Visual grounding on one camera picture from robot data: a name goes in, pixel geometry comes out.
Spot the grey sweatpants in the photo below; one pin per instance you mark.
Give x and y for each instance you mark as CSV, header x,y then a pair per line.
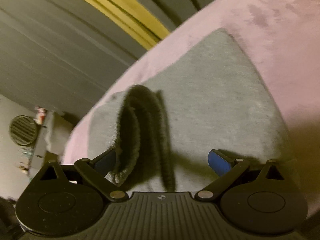
x,y
163,129

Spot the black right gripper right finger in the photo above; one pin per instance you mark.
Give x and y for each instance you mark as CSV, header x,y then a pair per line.
x,y
228,170

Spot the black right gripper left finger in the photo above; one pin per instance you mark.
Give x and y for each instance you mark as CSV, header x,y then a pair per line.
x,y
93,171

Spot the pink plush bed blanket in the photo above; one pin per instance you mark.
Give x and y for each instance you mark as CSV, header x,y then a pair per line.
x,y
281,37

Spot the round black fan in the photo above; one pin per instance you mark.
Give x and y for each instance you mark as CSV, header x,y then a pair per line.
x,y
23,130

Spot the white folded cloth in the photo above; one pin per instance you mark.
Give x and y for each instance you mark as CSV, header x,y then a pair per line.
x,y
58,131

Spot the grey-green curtain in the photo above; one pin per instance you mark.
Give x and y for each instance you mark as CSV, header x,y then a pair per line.
x,y
65,54

